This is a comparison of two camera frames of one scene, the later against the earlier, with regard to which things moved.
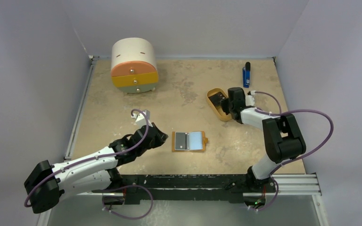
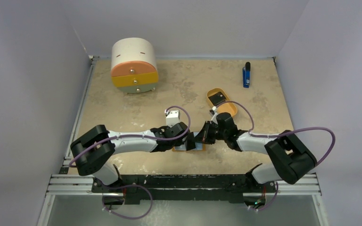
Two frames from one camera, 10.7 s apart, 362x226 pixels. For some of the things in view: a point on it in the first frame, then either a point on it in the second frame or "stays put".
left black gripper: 160,137 to 165,127
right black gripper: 226,103 to 206,132
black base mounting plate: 185,187 stays put
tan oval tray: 218,109 stays put
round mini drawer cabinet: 134,68 stays put
